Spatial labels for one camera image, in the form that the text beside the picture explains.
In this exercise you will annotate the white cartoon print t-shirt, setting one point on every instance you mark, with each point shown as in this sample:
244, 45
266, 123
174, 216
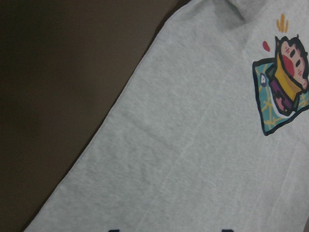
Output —
210, 134

